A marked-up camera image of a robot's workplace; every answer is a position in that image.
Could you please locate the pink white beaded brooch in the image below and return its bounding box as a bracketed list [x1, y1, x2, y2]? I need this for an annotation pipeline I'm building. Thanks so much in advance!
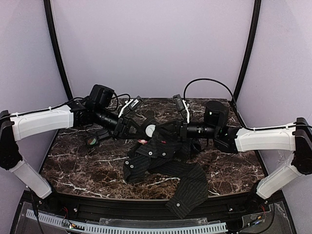
[138, 139, 148, 144]

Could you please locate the teal round button brooch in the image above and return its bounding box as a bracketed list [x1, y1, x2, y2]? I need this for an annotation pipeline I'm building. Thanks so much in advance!
[145, 124, 156, 137]

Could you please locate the black pinstriped garment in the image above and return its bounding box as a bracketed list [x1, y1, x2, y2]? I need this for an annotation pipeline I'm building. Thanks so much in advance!
[123, 130, 208, 219]

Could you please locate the orange green round brooch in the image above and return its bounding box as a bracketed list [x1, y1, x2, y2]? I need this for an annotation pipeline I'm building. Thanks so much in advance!
[87, 138, 97, 145]

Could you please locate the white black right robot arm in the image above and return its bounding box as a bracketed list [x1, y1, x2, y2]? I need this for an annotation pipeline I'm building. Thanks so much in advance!
[158, 100, 312, 200]

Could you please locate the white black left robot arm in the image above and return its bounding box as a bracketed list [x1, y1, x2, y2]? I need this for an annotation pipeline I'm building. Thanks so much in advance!
[0, 84, 147, 199]

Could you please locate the black box left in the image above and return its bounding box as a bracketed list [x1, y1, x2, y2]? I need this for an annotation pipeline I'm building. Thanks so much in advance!
[85, 136, 99, 147]

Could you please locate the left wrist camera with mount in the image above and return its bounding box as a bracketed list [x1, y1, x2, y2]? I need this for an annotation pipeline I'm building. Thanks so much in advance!
[118, 96, 142, 117]

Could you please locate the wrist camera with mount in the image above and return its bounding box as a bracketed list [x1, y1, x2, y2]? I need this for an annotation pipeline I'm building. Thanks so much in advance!
[173, 94, 190, 123]
[118, 96, 142, 117]

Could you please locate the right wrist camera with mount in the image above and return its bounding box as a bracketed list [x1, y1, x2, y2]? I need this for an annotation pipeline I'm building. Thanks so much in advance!
[173, 94, 190, 123]

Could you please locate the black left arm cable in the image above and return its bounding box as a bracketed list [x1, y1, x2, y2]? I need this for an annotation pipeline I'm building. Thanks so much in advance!
[111, 94, 131, 114]

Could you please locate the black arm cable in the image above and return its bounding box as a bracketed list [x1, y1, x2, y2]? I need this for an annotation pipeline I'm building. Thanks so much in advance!
[111, 94, 131, 114]
[183, 78, 254, 130]

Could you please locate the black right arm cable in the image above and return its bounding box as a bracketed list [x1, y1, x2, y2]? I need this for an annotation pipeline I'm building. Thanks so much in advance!
[183, 78, 254, 130]

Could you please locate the black right corner frame post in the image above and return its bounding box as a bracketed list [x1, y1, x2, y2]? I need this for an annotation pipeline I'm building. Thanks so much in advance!
[232, 0, 262, 103]

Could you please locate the black corner frame post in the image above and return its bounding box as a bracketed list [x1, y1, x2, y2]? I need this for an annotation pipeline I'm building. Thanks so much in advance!
[43, 0, 73, 100]
[232, 0, 262, 103]

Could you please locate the black front frame rail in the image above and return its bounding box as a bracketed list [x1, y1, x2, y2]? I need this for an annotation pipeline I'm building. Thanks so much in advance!
[58, 193, 248, 221]

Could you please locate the white slotted cable duct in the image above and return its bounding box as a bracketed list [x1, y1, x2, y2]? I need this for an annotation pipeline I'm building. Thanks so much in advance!
[39, 213, 228, 234]

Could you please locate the black left corner frame post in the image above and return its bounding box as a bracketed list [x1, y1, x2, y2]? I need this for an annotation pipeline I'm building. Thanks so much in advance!
[43, 0, 73, 100]

